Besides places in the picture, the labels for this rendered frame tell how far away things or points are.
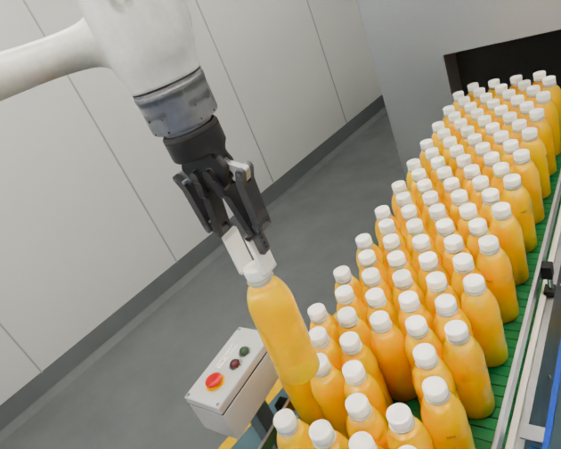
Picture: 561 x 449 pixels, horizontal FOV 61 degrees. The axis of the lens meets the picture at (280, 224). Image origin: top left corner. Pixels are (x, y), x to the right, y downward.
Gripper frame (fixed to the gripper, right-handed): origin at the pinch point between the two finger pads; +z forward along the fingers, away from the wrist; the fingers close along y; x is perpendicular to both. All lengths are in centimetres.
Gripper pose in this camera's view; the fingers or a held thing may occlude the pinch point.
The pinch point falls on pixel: (249, 252)
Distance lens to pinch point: 69.5
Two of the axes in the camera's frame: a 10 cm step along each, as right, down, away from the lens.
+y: 7.8, 0.1, -6.2
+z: 3.5, 8.2, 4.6
